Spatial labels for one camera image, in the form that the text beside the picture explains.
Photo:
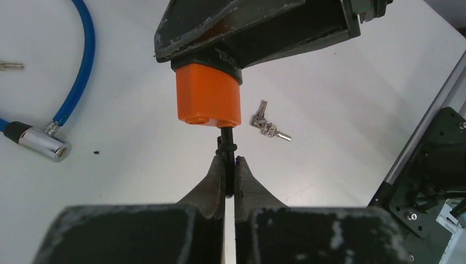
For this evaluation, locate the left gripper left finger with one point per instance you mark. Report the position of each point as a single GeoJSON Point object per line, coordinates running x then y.
{"type": "Point", "coordinates": [188, 231]}

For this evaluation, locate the orange padlock with keys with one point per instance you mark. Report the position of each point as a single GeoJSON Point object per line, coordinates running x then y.
{"type": "Point", "coordinates": [208, 93]}

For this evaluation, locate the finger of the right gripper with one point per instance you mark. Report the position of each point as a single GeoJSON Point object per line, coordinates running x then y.
{"type": "Point", "coordinates": [190, 25]}
{"type": "Point", "coordinates": [312, 26]}

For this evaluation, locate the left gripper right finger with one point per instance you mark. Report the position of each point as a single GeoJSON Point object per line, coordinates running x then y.
{"type": "Point", "coordinates": [268, 231]}

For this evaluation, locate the silver green-lock keys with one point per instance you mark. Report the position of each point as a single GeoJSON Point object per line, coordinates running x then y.
{"type": "Point", "coordinates": [266, 127]}

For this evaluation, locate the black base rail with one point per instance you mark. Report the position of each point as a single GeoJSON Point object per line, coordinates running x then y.
{"type": "Point", "coordinates": [424, 191]}

